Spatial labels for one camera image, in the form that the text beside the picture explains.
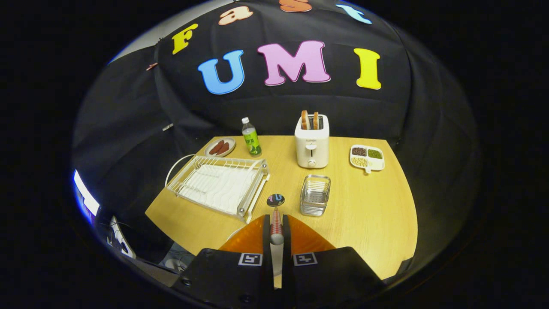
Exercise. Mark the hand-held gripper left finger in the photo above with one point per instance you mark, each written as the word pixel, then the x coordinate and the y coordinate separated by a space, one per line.
pixel 266 266

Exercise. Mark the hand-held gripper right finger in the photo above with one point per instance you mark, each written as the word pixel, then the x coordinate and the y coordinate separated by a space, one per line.
pixel 286 274

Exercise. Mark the white plate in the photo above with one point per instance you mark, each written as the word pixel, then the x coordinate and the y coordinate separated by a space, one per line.
pixel 277 262

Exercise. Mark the small plate with sausages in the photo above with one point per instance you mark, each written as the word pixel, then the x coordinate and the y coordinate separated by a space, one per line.
pixel 211 152

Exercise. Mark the green label drink bottle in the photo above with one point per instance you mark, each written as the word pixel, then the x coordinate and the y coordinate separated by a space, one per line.
pixel 251 139

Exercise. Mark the white toaster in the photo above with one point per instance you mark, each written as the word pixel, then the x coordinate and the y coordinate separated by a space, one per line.
pixel 312 146

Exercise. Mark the white divided tray with beans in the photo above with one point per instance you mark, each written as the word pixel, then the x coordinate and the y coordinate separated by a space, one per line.
pixel 367 158

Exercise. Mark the toasted bread slice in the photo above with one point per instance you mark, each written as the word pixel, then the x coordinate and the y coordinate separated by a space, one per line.
pixel 305 120
pixel 315 121

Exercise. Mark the lit computer monitor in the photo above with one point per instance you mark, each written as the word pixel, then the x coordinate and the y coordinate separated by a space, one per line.
pixel 85 197

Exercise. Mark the pink clip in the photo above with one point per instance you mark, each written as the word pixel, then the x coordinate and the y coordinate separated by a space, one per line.
pixel 151 66

